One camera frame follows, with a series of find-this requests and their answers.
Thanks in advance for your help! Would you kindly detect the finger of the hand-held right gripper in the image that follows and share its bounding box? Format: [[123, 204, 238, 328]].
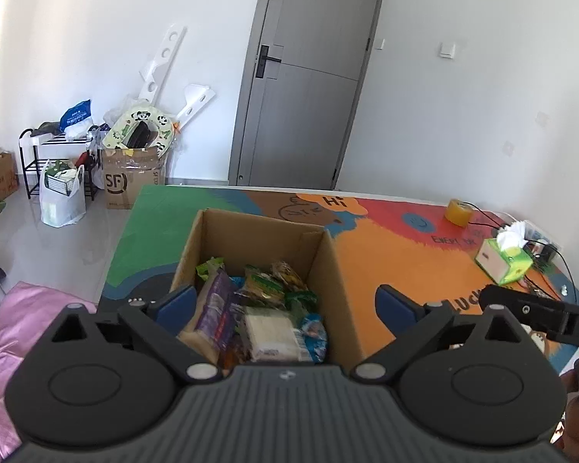
[[477, 284, 568, 341]]

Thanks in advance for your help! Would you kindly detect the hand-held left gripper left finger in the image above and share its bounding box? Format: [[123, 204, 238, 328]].
[[42, 284, 223, 387]]

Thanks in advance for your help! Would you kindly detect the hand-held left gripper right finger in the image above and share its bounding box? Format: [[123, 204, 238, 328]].
[[349, 284, 535, 387]]

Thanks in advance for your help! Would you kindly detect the bright green snack packet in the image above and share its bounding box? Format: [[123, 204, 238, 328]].
[[195, 256, 226, 284], [284, 289, 320, 320]]

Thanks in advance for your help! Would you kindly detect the dark purple snack packet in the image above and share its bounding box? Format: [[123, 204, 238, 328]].
[[221, 299, 250, 363]]

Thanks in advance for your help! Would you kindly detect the clear cracker packet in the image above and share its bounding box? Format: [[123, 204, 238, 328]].
[[243, 306, 315, 363]]

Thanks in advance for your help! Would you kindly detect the small clear candy packet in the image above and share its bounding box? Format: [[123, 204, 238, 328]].
[[270, 260, 310, 293]]

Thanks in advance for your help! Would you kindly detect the colourful cartoon printed mat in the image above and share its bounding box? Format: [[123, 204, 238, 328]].
[[99, 184, 579, 378]]

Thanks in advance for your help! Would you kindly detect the green tissue box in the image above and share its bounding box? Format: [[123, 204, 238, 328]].
[[474, 220, 534, 286]]

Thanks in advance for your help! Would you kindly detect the white power strip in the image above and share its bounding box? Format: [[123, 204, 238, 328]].
[[511, 222, 561, 252]]

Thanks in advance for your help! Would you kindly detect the yellow tape roll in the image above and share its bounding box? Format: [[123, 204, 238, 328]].
[[445, 198, 473, 227]]

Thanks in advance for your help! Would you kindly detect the taped cardboard box with logo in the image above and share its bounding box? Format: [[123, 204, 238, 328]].
[[98, 147, 168, 211]]

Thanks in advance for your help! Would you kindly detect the white plastic bag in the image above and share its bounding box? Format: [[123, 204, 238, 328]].
[[39, 159, 87, 229]]

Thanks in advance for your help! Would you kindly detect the shiny quilt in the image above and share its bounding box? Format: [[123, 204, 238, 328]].
[[0, 280, 100, 460]]

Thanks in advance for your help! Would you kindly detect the black shoe rack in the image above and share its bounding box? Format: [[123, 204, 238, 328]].
[[19, 127, 102, 201]]

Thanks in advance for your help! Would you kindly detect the short white perforated board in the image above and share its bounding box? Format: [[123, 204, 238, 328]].
[[173, 84, 217, 131]]

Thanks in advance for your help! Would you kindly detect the blue plastic bag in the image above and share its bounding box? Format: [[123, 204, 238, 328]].
[[59, 99, 93, 141]]

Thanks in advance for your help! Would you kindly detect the dark cloth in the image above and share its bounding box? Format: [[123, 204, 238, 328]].
[[31, 120, 61, 139]]

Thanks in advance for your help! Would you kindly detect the grey door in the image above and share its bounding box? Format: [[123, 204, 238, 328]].
[[227, 0, 390, 192]]

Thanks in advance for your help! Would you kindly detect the tall white perforated board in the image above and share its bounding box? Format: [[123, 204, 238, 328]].
[[137, 24, 188, 107]]

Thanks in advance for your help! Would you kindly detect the black cable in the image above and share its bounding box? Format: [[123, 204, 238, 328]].
[[466, 205, 576, 300]]

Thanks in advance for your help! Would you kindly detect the black door handle lock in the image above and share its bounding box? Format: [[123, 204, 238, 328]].
[[254, 44, 283, 80]]

